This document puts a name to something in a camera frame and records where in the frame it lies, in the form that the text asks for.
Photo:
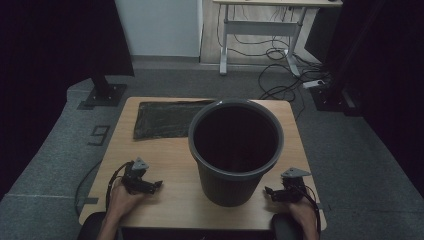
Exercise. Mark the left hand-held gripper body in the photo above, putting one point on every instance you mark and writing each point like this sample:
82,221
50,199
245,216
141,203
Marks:
135,180

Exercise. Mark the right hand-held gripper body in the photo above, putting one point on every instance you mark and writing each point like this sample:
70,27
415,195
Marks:
293,188

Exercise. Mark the black plastic trash bin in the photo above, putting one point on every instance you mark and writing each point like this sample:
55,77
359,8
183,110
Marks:
230,190

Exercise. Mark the black plastic garbage bag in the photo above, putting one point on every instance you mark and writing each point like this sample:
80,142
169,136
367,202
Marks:
163,120

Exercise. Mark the person's left hand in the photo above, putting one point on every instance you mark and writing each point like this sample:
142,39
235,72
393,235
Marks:
121,203

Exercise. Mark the person's right hand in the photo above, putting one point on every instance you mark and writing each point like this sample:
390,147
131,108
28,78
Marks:
305,213

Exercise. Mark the black chair armrest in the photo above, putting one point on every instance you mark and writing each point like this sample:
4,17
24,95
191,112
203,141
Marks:
90,228
285,228

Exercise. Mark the black metal stand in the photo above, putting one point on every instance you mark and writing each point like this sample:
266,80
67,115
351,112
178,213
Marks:
333,100
105,93

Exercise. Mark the white power strip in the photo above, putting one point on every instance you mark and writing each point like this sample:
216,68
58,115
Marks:
313,84

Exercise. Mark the dark curtain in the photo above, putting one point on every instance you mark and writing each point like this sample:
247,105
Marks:
383,50
50,50

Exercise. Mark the white cabinet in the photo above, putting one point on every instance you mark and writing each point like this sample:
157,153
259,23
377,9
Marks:
160,26

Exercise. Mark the white desk frame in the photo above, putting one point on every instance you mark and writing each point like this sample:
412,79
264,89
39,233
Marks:
260,28

